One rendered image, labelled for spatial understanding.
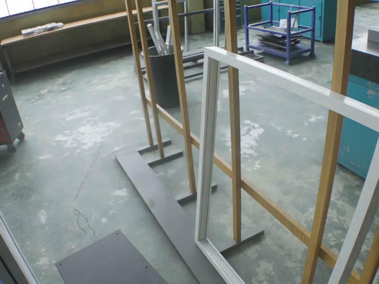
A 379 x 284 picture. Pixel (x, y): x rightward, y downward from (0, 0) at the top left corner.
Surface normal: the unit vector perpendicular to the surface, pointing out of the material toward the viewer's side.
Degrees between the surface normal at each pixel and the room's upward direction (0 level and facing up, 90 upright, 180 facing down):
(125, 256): 0
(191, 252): 0
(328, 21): 90
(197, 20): 90
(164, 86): 94
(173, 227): 0
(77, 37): 90
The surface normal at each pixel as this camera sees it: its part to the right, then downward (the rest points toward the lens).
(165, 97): -0.10, 0.57
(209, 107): 0.44, 0.41
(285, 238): -0.11, -0.86
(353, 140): -0.89, 0.30
